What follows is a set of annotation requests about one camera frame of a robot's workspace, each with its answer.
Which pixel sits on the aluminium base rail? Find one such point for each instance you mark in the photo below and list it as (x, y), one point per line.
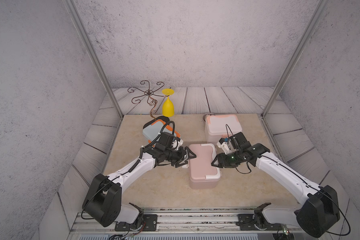
(188, 224)

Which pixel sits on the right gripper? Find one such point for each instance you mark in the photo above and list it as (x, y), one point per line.
(221, 161)

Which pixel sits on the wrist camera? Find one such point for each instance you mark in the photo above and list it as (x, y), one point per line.
(176, 144)
(225, 145)

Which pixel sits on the aluminium frame post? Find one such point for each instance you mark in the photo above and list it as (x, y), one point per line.
(307, 34)
(74, 14)

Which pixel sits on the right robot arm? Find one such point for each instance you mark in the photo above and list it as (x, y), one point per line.
(318, 208)

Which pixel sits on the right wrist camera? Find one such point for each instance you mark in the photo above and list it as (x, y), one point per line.
(225, 145)

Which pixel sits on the right aluminium frame post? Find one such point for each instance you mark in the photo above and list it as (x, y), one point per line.
(307, 34)

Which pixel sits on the left aluminium frame post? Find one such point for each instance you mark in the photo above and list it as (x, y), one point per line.
(74, 14)

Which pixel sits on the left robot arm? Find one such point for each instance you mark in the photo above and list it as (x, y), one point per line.
(103, 201)

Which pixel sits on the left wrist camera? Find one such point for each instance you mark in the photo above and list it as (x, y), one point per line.
(176, 144)

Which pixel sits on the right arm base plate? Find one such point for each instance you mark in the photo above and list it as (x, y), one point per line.
(250, 222)

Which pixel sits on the yellow plastic wine glass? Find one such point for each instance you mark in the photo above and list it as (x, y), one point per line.
(168, 109)

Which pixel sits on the grey round object behind box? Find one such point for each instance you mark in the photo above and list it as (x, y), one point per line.
(206, 115)

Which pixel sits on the white pink medicine box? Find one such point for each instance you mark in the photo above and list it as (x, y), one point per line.
(221, 126)

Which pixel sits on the grey orange medicine box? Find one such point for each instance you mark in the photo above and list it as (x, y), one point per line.
(152, 128)

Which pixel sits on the brown wire glass rack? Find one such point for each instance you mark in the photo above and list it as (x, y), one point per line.
(150, 93)

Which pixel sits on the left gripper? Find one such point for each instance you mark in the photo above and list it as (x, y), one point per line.
(180, 153)

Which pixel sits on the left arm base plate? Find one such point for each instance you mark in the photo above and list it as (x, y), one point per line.
(144, 223)

